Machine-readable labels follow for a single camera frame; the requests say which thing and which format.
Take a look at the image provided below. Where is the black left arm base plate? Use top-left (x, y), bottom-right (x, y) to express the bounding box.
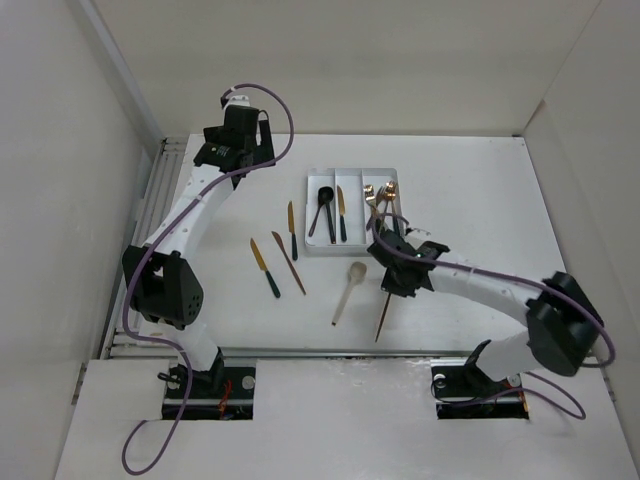
top-left (157, 359), bottom-right (256, 421)

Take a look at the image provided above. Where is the rose gold knife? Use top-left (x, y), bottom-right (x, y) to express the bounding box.
top-left (271, 231), bottom-right (307, 296)

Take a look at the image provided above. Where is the dark wooden fork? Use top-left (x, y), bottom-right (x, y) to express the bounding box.
top-left (364, 184), bottom-right (384, 232)

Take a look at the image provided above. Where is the gold knife green handle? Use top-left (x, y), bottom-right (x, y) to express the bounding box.
top-left (250, 238), bottom-right (281, 299)
top-left (337, 185), bottom-right (348, 243)
top-left (287, 200), bottom-right (298, 261)

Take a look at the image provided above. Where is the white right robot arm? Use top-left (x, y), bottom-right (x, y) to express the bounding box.
top-left (368, 229), bottom-right (605, 397)

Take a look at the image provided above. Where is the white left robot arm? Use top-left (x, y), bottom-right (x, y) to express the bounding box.
top-left (122, 95), bottom-right (276, 397)

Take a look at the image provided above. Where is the black spoon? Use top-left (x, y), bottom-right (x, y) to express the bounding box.
top-left (318, 186), bottom-right (336, 244)

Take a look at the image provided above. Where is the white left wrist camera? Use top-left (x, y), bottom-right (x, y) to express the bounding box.
top-left (220, 91), bottom-right (251, 110)

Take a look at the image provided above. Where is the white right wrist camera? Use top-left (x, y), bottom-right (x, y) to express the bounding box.
top-left (406, 227), bottom-right (431, 240)

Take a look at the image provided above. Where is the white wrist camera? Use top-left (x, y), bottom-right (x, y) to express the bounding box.
top-left (220, 91), bottom-right (251, 110)
top-left (406, 227), bottom-right (431, 240)

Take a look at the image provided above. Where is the aluminium rail left side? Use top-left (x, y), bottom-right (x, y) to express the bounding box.
top-left (96, 137), bottom-right (188, 360)

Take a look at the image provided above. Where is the dark wooden spoon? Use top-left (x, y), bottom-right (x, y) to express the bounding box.
top-left (308, 200), bottom-right (324, 237)

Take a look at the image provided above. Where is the white three-compartment tray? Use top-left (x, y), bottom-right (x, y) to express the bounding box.
top-left (304, 168), bottom-right (399, 257)

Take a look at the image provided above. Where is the aluminium rail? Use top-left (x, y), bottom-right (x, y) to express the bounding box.
top-left (107, 345), bottom-right (591, 362)
top-left (96, 137), bottom-right (188, 360)

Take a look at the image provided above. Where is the aluminium rail front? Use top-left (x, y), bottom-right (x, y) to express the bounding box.
top-left (107, 345), bottom-right (591, 362)

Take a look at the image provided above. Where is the rose gold fork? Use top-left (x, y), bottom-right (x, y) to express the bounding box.
top-left (383, 181), bottom-right (401, 235)

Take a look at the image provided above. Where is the rose gold spoon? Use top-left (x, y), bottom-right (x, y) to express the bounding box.
top-left (374, 292), bottom-right (392, 343)

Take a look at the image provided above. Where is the light wooden spoon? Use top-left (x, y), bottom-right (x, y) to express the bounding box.
top-left (331, 261), bottom-right (367, 326)

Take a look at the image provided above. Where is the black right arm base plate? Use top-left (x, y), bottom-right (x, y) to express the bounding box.
top-left (430, 365), bottom-right (529, 420)

